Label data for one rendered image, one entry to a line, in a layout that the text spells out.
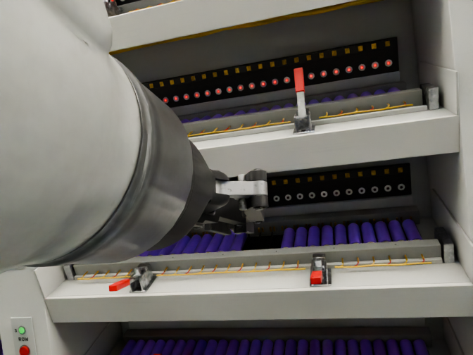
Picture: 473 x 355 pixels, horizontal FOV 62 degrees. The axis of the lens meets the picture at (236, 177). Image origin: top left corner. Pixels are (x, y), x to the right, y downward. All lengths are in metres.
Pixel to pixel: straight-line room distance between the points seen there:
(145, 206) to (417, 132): 0.41
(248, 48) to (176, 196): 0.59
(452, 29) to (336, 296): 0.35
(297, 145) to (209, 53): 0.32
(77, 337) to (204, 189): 0.60
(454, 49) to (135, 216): 0.45
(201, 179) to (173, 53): 0.59
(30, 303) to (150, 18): 0.47
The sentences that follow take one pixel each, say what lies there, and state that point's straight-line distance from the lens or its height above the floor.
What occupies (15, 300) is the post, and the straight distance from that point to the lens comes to 0.75.
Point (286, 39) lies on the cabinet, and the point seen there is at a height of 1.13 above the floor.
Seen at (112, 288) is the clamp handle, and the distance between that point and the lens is 0.57.
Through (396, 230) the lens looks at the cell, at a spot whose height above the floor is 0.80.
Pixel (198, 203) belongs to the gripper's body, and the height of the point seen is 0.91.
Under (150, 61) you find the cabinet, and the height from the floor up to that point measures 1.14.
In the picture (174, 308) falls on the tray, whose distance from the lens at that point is 0.61.
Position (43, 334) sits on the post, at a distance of 0.74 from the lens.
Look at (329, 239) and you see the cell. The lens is 0.62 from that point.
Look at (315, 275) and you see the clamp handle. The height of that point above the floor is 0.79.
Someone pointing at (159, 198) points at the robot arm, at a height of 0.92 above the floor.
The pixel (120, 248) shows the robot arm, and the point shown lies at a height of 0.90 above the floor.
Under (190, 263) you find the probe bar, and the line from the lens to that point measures 0.63.
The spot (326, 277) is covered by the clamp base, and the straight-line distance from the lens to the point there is 0.54.
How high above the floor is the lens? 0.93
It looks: 2 degrees down
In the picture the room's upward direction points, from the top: 7 degrees counter-clockwise
